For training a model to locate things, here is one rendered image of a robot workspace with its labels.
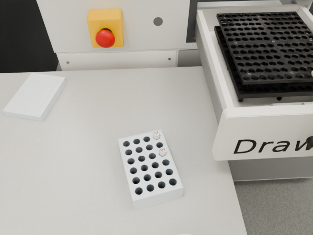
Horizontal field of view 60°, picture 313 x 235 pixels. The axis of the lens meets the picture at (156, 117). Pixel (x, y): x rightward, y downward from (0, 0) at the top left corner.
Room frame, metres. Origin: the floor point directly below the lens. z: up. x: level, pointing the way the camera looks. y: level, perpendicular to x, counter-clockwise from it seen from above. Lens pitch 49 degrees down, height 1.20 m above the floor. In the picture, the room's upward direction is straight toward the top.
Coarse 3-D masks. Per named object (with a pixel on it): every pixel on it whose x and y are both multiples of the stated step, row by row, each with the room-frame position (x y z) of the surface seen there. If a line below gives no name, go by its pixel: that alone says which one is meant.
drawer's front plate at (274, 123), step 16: (224, 112) 0.25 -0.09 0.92; (240, 112) 0.24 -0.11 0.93; (256, 112) 0.24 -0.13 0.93; (272, 112) 0.24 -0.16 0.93; (288, 112) 0.24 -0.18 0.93; (304, 112) 0.24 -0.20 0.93; (224, 128) 0.24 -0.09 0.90; (240, 128) 0.24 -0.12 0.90; (256, 128) 0.24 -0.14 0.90; (272, 128) 0.24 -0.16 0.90; (288, 128) 0.24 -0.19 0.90; (304, 128) 0.24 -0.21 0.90; (224, 144) 0.24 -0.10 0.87; (240, 144) 0.24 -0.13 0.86; (272, 144) 0.24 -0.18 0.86
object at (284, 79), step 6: (300, 72) 0.36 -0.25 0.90; (306, 72) 0.36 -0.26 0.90; (240, 78) 0.35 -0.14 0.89; (246, 78) 0.35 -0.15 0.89; (258, 78) 0.35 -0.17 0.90; (264, 78) 0.35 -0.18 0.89; (276, 78) 0.34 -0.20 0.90; (282, 78) 0.35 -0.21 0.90; (294, 78) 0.34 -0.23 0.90; (306, 78) 0.34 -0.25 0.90; (312, 78) 0.34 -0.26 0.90
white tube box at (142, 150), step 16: (128, 144) 0.29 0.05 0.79; (144, 144) 0.28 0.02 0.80; (160, 144) 0.29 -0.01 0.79; (128, 160) 0.25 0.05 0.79; (144, 160) 0.25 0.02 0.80; (160, 160) 0.25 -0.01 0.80; (128, 176) 0.22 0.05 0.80; (144, 176) 0.22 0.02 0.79; (160, 176) 0.23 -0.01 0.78; (176, 176) 0.22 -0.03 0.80; (144, 192) 0.19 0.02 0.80; (160, 192) 0.19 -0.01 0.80; (176, 192) 0.20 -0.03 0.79
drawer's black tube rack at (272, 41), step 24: (240, 24) 0.52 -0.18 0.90; (264, 24) 0.51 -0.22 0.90; (288, 24) 0.52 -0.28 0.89; (240, 48) 0.43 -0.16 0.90; (264, 48) 0.43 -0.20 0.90; (288, 48) 0.43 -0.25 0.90; (312, 48) 0.43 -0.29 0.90; (240, 72) 0.36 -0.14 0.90; (264, 72) 0.36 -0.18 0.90; (288, 72) 0.36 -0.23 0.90; (240, 96) 0.34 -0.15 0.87; (264, 96) 0.34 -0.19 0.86; (288, 96) 0.34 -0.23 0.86
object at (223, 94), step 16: (208, 16) 0.59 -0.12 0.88; (304, 16) 0.57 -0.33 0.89; (208, 32) 0.49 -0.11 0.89; (208, 48) 0.44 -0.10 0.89; (208, 64) 0.42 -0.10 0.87; (224, 64) 0.46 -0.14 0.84; (208, 80) 0.39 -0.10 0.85; (224, 80) 0.35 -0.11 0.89; (224, 96) 0.31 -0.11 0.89; (304, 96) 0.37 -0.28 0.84
